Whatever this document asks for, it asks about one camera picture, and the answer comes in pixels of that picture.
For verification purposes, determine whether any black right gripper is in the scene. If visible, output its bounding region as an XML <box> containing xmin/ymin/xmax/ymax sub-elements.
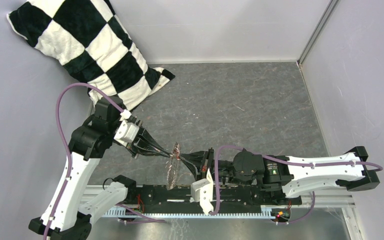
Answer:
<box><xmin>178</xmin><ymin>147</ymin><xmax>253</xmax><ymax>186</ymax></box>

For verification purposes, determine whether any large ring of keyrings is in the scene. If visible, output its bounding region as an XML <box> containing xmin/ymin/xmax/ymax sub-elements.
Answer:
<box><xmin>165</xmin><ymin>142</ymin><xmax>182</xmax><ymax>191</ymax></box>

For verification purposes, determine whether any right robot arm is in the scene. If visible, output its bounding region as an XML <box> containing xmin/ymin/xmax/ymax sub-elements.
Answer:
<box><xmin>190</xmin><ymin>146</ymin><xmax>383</xmax><ymax>204</ymax></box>

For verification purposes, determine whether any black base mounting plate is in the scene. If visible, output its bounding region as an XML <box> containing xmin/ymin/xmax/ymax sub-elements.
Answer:
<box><xmin>121</xmin><ymin>184</ymin><xmax>302</xmax><ymax>215</ymax></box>

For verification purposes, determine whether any black white checkered pillow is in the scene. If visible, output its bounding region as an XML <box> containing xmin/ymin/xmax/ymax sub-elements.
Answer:
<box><xmin>7</xmin><ymin>0</ymin><xmax>175</xmax><ymax>110</ymax></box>

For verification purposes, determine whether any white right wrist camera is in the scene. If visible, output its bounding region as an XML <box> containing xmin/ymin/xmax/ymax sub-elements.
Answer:
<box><xmin>190</xmin><ymin>172</ymin><xmax>214</xmax><ymax>216</ymax></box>

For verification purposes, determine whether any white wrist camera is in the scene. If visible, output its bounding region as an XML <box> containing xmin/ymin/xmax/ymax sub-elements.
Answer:
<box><xmin>190</xmin><ymin>172</ymin><xmax>214</xmax><ymax>216</ymax></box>
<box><xmin>113</xmin><ymin>110</ymin><xmax>140</xmax><ymax>147</ymax></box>

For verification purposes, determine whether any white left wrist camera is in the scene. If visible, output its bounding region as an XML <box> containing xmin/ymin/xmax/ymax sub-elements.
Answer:
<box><xmin>113</xmin><ymin>110</ymin><xmax>140</xmax><ymax>147</ymax></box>

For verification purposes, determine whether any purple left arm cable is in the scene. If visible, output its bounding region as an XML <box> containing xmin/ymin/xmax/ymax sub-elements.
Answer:
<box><xmin>42</xmin><ymin>82</ymin><xmax>166</xmax><ymax>240</ymax></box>

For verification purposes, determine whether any white toothed cable duct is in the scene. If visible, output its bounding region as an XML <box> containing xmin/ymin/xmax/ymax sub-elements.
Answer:
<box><xmin>103</xmin><ymin>206</ymin><xmax>275</xmax><ymax>220</ymax></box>

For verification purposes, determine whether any aluminium rail frame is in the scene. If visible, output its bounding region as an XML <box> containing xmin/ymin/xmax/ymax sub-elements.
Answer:
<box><xmin>80</xmin><ymin>185</ymin><xmax>356</xmax><ymax>208</ymax></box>

